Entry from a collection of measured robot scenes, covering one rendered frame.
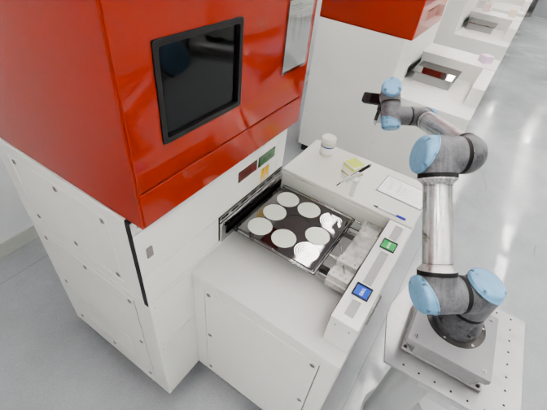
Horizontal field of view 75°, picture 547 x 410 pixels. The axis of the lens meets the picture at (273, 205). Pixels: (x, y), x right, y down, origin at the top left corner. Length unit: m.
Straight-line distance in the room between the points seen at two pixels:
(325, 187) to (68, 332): 1.60
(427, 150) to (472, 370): 0.68
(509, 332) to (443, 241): 0.55
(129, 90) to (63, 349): 1.75
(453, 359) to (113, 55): 1.22
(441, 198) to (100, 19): 0.94
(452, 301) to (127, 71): 1.01
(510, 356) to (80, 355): 1.95
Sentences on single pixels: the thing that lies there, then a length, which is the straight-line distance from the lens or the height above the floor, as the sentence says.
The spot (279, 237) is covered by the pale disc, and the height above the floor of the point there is 0.90.
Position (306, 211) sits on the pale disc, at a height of 0.90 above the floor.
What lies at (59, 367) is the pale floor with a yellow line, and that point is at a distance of 2.27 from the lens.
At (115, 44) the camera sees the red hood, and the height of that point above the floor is 1.69.
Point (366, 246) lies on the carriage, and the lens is 1.51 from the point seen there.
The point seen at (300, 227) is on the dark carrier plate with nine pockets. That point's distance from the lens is 1.47.
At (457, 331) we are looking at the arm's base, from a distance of 1.33.
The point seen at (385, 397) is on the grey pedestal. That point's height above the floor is 0.32.
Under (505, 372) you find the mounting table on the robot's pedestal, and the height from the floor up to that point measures 0.82.
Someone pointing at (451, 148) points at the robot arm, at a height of 1.41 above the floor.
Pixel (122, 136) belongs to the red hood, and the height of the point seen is 1.51.
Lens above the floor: 1.92
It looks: 41 degrees down
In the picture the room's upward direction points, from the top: 8 degrees clockwise
